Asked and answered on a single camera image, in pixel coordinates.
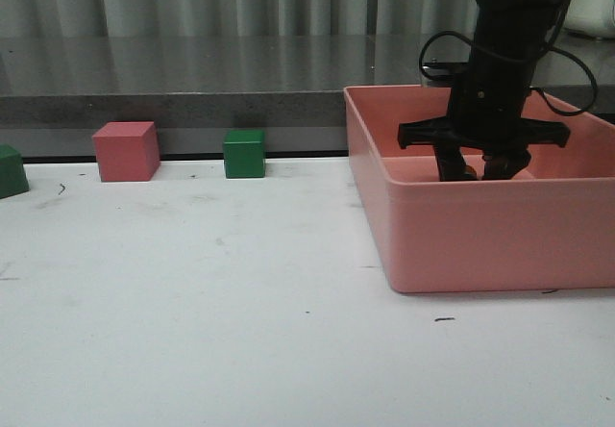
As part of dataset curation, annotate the green cube block left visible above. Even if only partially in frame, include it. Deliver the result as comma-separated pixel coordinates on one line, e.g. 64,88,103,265
0,144,30,199

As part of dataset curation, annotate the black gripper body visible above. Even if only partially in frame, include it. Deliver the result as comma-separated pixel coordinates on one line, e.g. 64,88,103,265
398,63,571,153

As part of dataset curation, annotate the pink plastic bin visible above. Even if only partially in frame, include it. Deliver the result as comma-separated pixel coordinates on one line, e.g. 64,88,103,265
344,86,614,293

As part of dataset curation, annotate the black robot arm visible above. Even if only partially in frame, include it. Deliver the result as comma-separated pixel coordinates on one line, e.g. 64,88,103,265
398,0,572,182

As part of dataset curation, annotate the yellow push button switch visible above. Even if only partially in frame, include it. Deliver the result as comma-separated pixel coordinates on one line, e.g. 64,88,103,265
462,165,478,181

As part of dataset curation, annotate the green cube block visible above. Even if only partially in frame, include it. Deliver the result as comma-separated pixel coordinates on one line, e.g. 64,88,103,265
223,129,265,179
0,144,30,199

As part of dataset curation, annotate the pink cube block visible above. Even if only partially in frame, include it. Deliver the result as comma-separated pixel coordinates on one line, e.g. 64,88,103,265
92,121,160,182

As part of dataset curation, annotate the white appliance in background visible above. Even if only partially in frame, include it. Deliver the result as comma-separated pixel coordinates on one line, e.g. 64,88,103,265
564,0,614,39

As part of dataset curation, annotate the black cable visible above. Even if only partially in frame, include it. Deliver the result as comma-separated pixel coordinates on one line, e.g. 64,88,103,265
418,8,599,116

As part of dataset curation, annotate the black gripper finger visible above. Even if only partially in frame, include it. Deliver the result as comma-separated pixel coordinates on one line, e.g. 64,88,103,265
433,144,467,182
482,150,531,181

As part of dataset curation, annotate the grey curtain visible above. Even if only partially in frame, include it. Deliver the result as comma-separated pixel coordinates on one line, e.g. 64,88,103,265
1,0,478,38

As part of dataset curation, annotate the green cube block centre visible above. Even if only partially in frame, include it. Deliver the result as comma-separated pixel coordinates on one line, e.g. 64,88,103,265
223,129,265,179

